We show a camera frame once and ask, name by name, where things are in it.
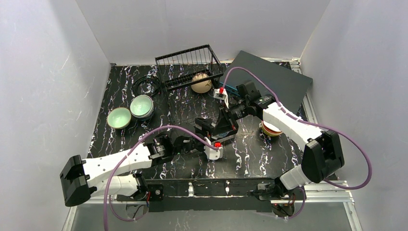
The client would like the grey teal network switch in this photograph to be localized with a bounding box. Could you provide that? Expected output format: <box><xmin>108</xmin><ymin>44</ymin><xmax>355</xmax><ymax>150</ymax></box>
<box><xmin>220</xmin><ymin>51</ymin><xmax>313</xmax><ymax>113</ymax></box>

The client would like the blue white patterned bowl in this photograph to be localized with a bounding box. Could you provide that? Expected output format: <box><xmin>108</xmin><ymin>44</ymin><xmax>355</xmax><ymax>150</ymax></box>
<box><xmin>212</xmin><ymin>131</ymin><xmax>232</xmax><ymax>140</ymax></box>

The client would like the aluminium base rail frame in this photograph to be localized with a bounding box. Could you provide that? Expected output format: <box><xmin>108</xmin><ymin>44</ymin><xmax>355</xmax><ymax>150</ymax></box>
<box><xmin>63</xmin><ymin>178</ymin><xmax>362</xmax><ymax>231</ymax></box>

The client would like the green lined ceramic bowl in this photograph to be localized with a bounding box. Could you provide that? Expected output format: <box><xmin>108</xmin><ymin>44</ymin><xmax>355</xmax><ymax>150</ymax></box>
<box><xmin>129</xmin><ymin>95</ymin><xmax>154</xmax><ymax>119</ymax></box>

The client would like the coiled black cable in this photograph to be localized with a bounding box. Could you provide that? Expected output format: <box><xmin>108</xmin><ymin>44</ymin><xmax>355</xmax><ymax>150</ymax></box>
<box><xmin>132</xmin><ymin>76</ymin><xmax>162</xmax><ymax>98</ymax></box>

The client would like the orange bowl white inside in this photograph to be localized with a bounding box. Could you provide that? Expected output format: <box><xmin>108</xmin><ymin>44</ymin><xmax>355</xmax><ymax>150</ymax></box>
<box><xmin>259</xmin><ymin>121</ymin><xmax>282</xmax><ymax>133</ymax></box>

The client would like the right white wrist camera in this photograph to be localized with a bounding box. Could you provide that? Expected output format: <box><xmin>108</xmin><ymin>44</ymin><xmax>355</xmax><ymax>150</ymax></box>
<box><xmin>213</xmin><ymin>87</ymin><xmax>229</xmax><ymax>108</ymax></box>

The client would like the black wire dish rack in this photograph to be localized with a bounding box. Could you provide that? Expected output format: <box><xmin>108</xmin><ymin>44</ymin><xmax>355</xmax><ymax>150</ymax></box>
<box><xmin>155</xmin><ymin>44</ymin><xmax>226</xmax><ymax>130</ymax></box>

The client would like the pale green ceramic bowl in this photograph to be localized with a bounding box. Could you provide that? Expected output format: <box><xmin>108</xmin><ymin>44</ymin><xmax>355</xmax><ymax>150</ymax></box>
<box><xmin>106</xmin><ymin>107</ymin><xmax>132</xmax><ymax>129</ymax></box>

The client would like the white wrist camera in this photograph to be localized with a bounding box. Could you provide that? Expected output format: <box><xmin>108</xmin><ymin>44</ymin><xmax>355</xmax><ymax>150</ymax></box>
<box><xmin>213</xmin><ymin>87</ymin><xmax>229</xmax><ymax>108</ymax></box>
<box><xmin>204</xmin><ymin>137</ymin><xmax>224</xmax><ymax>160</ymax></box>

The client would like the beige ceramic bowl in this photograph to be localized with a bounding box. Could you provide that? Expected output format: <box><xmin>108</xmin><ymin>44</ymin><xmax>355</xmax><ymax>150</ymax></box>
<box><xmin>191</xmin><ymin>73</ymin><xmax>212</xmax><ymax>93</ymax></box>

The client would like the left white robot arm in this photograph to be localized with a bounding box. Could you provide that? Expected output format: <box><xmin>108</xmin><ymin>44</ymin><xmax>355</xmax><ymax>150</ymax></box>
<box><xmin>59</xmin><ymin>125</ymin><xmax>223</xmax><ymax>207</ymax></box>

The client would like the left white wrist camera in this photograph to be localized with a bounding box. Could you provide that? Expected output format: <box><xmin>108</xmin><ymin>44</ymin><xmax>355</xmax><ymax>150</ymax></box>
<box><xmin>204</xmin><ymin>137</ymin><xmax>224</xmax><ymax>160</ymax></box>

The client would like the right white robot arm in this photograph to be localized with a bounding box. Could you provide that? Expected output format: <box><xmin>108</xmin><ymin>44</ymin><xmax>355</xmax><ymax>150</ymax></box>
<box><xmin>213</xmin><ymin>81</ymin><xmax>344</xmax><ymax>198</ymax></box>

